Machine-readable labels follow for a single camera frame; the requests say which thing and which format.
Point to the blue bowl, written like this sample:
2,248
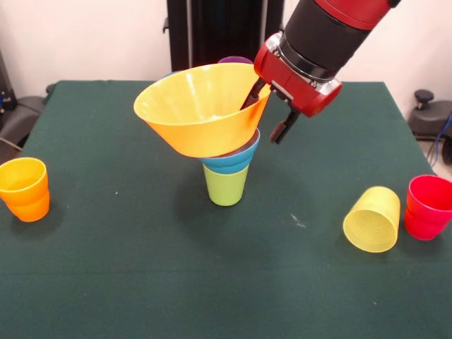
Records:
169,74

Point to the black equipment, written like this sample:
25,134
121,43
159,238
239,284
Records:
4,88

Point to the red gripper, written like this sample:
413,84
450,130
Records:
300,88

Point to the orange cup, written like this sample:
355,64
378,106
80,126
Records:
24,205

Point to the pink cup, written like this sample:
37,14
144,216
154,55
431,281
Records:
427,219

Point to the cyan bowl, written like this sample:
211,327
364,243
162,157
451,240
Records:
240,159

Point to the large yellow bowl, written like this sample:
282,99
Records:
197,134

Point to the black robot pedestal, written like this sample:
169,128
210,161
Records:
212,35

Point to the yellow-green cup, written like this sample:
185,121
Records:
374,226

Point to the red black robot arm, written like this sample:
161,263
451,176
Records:
325,31

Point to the green cup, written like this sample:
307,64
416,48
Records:
226,190

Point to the purple cup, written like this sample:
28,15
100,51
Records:
234,60

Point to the dark green tablecloth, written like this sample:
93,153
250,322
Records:
141,265

